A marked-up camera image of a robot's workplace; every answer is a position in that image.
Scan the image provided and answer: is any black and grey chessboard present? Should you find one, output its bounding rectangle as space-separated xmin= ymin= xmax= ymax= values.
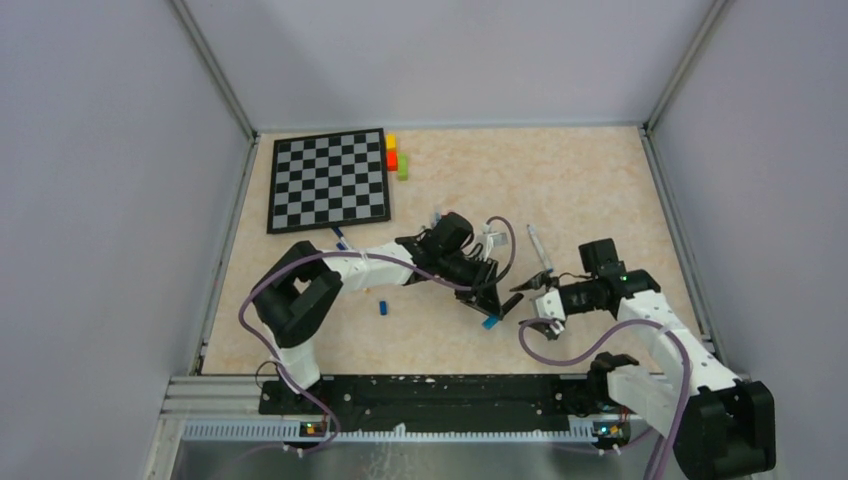
xmin=266 ymin=128 xmax=392 ymax=234

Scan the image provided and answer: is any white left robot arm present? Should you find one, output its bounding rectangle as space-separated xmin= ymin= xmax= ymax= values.
xmin=245 ymin=212 xmax=509 ymax=414

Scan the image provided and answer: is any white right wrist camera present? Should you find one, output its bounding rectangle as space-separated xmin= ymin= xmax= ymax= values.
xmin=531 ymin=289 xmax=566 ymax=340

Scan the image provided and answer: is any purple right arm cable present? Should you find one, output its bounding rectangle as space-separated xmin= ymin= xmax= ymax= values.
xmin=517 ymin=317 xmax=694 ymax=480

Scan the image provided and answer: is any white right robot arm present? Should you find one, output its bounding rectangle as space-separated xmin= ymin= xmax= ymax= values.
xmin=515 ymin=238 xmax=777 ymax=479

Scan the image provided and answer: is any grey slotted cable duct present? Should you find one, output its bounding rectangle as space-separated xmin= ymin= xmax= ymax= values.
xmin=182 ymin=419 xmax=598 ymax=443

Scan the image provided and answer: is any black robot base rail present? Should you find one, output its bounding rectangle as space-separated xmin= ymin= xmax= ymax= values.
xmin=258 ymin=374 xmax=635 ymax=438

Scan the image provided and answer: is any dark blue pen near board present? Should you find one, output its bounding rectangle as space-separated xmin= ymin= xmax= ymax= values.
xmin=331 ymin=227 xmax=352 ymax=251

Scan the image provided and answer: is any white pen blue cap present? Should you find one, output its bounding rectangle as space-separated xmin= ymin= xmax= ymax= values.
xmin=527 ymin=224 xmax=554 ymax=273

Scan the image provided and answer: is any orange toy block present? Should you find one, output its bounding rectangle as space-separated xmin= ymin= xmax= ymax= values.
xmin=386 ymin=149 xmax=398 ymax=171

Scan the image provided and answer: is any green toy block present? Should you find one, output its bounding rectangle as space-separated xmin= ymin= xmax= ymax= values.
xmin=397 ymin=153 xmax=409 ymax=181

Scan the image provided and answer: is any black blue highlighter marker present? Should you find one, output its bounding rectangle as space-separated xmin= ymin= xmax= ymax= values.
xmin=482 ymin=293 xmax=525 ymax=330

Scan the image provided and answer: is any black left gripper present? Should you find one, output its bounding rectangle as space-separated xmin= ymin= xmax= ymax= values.
xmin=437 ymin=250 xmax=503 ymax=320

